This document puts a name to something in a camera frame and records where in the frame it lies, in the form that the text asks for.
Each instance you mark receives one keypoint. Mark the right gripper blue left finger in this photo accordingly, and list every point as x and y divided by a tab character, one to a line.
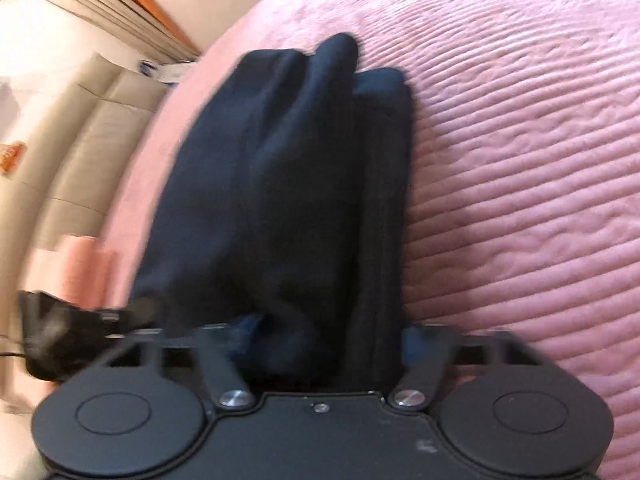
234	339

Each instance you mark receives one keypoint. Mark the black hooded sweatshirt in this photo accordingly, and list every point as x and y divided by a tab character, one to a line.
287	200

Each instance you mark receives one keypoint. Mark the beige upholstered headboard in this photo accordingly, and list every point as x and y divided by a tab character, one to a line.
115	106

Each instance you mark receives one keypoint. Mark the pink pillow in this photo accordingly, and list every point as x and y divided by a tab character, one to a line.
77	270

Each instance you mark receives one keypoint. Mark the beige curtain orange trim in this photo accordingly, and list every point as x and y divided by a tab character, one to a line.
142	24

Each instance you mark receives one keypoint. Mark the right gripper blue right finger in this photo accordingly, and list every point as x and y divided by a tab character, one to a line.
445	346

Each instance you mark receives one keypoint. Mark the pink quilted bedspread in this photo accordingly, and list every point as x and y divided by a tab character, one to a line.
524	210

